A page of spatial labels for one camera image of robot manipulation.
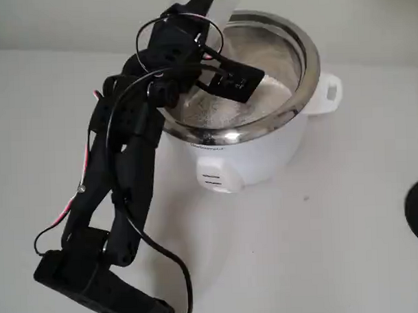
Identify translucent plastic cup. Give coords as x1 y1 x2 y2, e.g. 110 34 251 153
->
203 0 242 31

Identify white rice grains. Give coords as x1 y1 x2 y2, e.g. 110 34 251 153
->
185 73 294 130

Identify steel inner pot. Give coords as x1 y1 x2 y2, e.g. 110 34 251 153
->
152 7 323 149

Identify thin red black wire loop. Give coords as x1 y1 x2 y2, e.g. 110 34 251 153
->
134 11 224 75

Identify black camera circuit board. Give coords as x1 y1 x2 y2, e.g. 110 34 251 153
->
194 53 267 107

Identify red white arm wire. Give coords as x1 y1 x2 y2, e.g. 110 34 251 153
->
28 88 108 255

